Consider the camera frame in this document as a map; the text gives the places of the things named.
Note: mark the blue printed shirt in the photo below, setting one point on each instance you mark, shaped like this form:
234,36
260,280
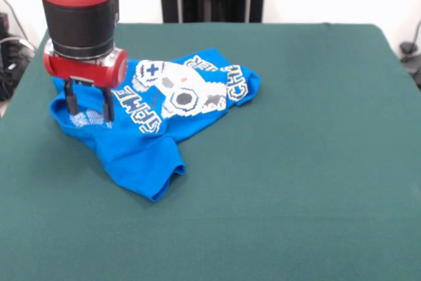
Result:
138,149

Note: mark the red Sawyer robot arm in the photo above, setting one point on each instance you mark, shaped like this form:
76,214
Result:
79,14

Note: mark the dark green table cloth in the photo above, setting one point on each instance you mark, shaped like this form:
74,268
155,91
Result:
296,162

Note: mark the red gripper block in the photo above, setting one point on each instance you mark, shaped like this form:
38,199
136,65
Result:
85,70

